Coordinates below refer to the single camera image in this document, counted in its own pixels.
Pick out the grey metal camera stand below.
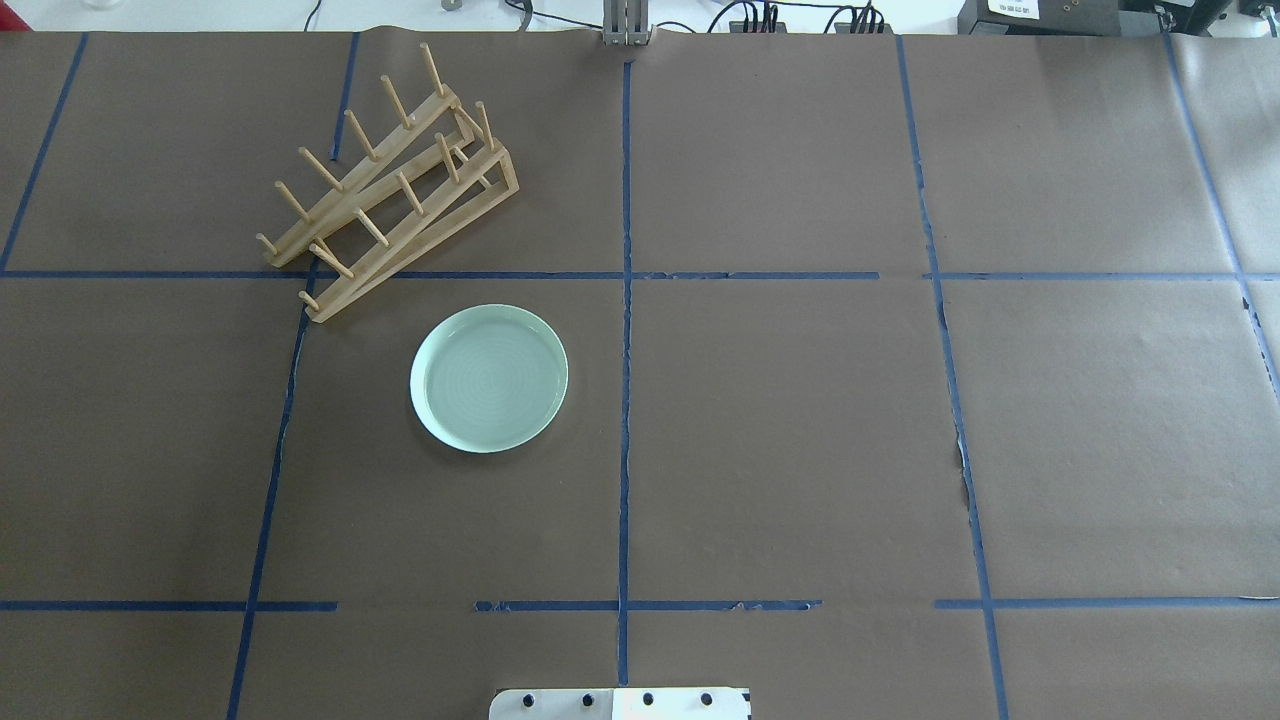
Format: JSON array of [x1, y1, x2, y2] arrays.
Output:
[[602, 0, 652, 46]]

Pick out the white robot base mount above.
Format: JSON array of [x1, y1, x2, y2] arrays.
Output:
[[488, 685, 753, 719]]

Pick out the black cables at table edge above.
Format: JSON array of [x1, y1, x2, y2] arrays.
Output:
[[705, 0, 890, 36]]

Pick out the brown paper table cover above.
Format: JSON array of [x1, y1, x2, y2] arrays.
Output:
[[3, 27, 1277, 719]]

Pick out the black box with label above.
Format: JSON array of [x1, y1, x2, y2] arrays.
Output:
[[956, 1, 1121, 37]]

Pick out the light green round plate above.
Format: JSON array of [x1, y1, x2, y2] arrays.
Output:
[[408, 304, 570, 454]]

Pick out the wooden plate rack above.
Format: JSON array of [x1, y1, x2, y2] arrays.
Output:
[[256, 42, 520, 323]]

